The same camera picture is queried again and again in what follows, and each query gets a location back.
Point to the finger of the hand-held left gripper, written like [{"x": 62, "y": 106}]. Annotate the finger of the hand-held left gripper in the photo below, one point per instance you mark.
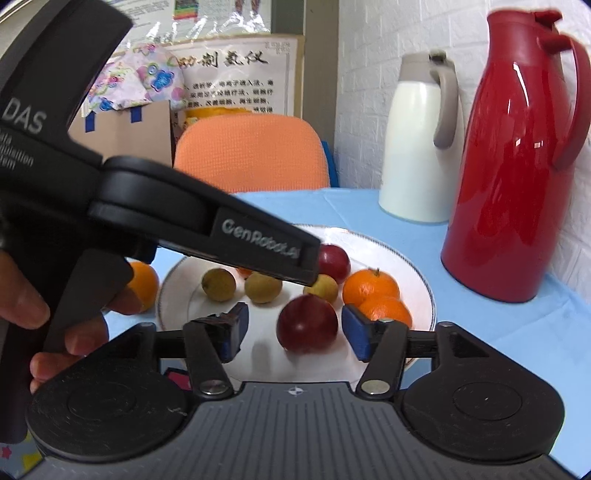
[{"x": 263, "y": 244}]

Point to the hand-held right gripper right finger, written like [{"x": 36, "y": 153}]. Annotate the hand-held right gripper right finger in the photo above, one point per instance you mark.
[{"x": 358, "y": 330}]

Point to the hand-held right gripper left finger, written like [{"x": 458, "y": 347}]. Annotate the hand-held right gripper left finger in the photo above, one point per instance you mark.
[{"x": 233, "y": 332}]

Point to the bumpy mandarin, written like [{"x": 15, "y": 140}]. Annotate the bumpy mandarin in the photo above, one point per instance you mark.
[
  {"x": 388, "y": 311},
  {"x": 371, "y": 286}
]

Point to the dark red plum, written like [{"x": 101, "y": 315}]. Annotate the dark red plum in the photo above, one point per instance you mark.
[
  {"x": 307, "y": 324},
  {"x": 334, "y": 263}
]

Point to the white plate with dark rim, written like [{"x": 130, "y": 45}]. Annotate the white plate with dark rim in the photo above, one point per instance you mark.
[{"x": 184, "y": 295}]

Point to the smooth orange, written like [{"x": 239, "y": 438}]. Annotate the smooth orange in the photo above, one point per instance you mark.
[{"x": 143, "y": 286}]

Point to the person's left hand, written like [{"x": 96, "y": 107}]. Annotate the person's left hand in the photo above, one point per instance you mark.
[{"x": 21, "y": 300}]

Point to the brown cardboard box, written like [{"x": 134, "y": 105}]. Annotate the brown cardboard box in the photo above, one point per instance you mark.
[{"x": 134, "y": 138}]

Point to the orange mesh chair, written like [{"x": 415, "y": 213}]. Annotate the orange mesh chair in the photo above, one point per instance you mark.
[{"x": 249, "y": 152}]

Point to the blue printed tablecloth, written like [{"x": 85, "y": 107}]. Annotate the blue printed tablecloth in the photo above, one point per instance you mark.
[{"x": 485, "y": 323}]

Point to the floral cloth bag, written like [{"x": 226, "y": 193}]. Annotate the floral cloth bag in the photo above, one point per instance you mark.
[{"x": 134, "y": 78}]

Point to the yellow plastic bag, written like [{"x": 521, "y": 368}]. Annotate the yellow plastic bag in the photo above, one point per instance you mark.
[{"x": 212, "y": 113}]

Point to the white thermos jug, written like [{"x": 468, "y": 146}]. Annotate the white thermos jug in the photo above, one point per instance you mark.
[{"x": 411, "y": 152}]

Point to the red thermos jug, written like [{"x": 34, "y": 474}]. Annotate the red thermos jug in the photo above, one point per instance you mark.
[{"x": 508, "y": 184}]

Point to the calligraphy wall poster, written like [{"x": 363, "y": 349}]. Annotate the calligraphy wall poster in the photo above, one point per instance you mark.
[{"x": 240, "y": 74}]

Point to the colour chart wall poster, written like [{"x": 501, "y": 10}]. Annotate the colour chart wall poster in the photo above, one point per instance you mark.
[{"x": 207, "y": 14}]

